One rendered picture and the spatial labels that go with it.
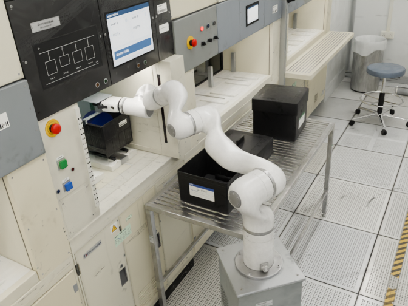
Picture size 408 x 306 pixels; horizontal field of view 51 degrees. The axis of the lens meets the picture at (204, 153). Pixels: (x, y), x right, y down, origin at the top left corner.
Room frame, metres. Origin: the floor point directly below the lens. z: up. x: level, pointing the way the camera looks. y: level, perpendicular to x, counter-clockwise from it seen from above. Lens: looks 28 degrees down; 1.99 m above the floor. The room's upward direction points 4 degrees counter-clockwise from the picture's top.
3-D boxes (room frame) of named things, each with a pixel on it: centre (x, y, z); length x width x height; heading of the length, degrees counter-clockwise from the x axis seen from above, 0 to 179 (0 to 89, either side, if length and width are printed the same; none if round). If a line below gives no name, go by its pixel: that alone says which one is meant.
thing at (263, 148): (2.17, -0.21, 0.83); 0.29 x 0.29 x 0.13; 57
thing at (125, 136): (2.08, 0.52, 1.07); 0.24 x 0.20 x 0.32; 149
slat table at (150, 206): (2.17, -0.28, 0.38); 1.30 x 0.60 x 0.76; 149
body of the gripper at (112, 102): (2.02, 0.42, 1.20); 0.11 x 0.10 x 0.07; 61
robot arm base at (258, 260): (1.31, -0.19, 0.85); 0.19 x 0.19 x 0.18
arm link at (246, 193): (1.29, -0.16, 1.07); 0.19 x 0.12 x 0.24; 128
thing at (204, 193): (1.83, -0.05, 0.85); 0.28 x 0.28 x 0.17; 57
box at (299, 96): (2.51, -0.50, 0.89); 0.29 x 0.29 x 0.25; 62
